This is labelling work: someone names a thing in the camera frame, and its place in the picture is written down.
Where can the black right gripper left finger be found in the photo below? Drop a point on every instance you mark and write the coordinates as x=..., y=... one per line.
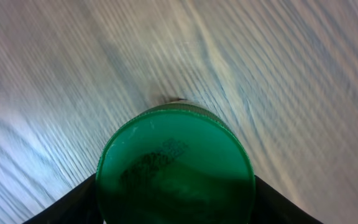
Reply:
x=77, y=206

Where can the green lidded jar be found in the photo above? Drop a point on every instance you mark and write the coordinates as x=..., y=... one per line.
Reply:
x=175, y=163

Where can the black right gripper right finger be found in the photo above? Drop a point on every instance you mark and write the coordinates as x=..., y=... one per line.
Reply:
x=271, y=207

